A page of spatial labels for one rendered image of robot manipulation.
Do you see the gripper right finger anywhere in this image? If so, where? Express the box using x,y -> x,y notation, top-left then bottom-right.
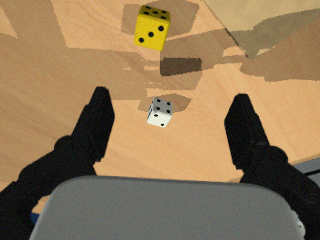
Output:
224,93 -> 320,240

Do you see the white die with black pips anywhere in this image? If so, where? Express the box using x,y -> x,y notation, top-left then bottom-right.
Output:
147,97 -> 173,128

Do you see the yellow die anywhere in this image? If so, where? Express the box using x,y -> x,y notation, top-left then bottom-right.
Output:
134,5 -> 171,51

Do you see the tan square mat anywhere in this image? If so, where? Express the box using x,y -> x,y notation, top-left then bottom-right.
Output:
204,0 -> 320,61

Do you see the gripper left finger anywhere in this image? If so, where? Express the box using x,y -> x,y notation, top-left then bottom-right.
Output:
0,86 -> 115,240

